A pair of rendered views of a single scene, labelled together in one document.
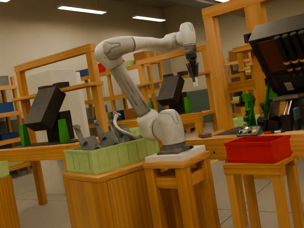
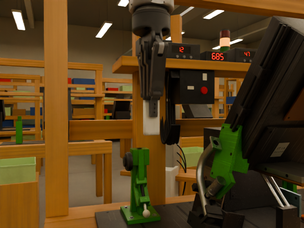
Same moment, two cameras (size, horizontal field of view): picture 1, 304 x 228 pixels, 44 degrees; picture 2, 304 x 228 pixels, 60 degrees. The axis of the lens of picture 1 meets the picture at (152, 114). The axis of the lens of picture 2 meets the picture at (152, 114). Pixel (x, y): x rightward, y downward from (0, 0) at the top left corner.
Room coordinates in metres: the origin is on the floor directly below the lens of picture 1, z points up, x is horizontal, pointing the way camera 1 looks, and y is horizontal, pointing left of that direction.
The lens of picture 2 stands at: (2.35, 0.11, 1.33)
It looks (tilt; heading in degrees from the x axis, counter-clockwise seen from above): 1 degrees down; 302
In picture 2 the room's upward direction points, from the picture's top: straight up
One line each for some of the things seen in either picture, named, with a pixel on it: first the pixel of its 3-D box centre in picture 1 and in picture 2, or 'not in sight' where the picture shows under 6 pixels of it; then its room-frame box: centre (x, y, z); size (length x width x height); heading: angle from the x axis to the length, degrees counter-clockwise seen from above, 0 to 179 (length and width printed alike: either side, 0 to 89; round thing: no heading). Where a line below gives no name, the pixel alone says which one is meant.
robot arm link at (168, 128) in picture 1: (169, 126); not in sight; (2.44, -0.10, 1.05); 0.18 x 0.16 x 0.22; 33
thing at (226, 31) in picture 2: not in sight; (225, 34); (2.76, -1.25, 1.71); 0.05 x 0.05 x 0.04
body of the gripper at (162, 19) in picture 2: (191, 59); (151, 37); (2.63, -0.33, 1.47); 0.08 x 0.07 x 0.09; 139
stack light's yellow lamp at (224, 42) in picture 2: not in sight; (225, 43); (2.76, -1.25, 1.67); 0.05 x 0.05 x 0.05
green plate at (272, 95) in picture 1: (274, 90); (232, 152); (2.61, -0.87, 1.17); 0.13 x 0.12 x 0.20; 49
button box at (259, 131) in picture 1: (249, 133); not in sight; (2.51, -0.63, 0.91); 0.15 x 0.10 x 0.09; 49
